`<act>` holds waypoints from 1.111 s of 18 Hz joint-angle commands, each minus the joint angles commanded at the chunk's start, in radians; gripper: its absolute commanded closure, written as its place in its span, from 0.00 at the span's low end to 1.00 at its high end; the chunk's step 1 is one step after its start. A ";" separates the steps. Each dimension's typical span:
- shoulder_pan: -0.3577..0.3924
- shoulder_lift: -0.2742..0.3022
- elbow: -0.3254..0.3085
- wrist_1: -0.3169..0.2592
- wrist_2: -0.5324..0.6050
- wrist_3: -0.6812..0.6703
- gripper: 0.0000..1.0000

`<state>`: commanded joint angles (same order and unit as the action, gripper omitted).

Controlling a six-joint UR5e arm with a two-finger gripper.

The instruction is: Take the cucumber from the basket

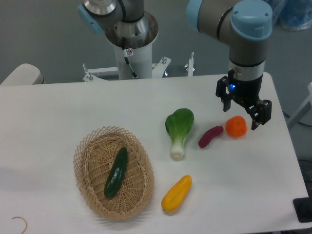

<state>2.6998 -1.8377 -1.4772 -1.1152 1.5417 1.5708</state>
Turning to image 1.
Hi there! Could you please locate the green bok choy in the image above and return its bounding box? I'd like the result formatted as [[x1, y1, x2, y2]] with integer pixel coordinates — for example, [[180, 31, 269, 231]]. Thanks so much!
[[165, 108, 194, 160]]

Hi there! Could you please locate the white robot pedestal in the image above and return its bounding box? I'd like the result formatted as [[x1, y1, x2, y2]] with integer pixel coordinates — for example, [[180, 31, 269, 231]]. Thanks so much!
[[83, 12, 171, 82]]

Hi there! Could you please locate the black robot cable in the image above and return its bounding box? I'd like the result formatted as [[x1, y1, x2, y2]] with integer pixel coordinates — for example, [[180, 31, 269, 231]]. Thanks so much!
[[121, 36, 138, 79]]

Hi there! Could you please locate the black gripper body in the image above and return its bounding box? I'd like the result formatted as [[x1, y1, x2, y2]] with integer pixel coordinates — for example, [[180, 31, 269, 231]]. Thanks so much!
[[228, 69, 263, 107]]

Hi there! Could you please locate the white frame leg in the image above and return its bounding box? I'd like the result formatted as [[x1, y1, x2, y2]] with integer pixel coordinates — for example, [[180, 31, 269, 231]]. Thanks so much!
[[286, 83, 312, 129]]

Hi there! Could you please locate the white chair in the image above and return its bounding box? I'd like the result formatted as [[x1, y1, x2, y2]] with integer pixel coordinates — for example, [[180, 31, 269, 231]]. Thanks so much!
[[0, 63, 46, 87]]

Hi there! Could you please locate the tan rubber band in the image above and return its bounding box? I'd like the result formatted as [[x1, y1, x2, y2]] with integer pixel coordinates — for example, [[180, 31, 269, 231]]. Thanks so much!
[[11, 216, 28, 234]]

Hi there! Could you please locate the orange tangerine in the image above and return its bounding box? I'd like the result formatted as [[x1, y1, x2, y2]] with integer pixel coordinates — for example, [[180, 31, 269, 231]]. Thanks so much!
[[225, 116, 247, 137]]

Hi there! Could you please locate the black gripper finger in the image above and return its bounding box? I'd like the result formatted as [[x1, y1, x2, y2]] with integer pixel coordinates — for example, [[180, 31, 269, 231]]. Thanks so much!
[[246, 99, 272, 130], [215, 76, 233, 112]]

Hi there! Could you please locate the black device at edge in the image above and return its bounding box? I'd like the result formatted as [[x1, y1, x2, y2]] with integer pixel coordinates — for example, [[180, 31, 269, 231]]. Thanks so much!
[[293, 197, 312, 223]]

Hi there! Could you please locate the dark green cucumber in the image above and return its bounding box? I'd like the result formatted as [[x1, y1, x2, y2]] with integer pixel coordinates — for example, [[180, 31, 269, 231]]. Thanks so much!
[[104, 147, 128, 198]]

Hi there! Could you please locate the woven wicker basket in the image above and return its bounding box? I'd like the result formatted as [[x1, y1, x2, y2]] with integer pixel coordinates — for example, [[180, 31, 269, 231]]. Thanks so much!
[[74, 126, 154, 221]]

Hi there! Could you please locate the purple sweet potato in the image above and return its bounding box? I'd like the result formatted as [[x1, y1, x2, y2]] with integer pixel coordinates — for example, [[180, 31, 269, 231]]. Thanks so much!
[[198, 126, 224, 148]]

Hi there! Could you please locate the yellow mango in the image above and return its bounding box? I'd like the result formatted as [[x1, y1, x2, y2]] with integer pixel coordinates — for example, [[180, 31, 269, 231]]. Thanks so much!
[[161, 175, 193, 214]]

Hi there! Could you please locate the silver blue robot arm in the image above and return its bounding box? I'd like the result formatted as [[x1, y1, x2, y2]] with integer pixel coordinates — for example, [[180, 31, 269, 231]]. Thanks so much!
[[78, 0, 273, 129]]

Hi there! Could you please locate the blue plastic bag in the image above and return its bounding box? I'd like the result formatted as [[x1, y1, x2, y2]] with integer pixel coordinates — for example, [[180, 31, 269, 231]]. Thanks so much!
[[265, 0, 312, 31]]

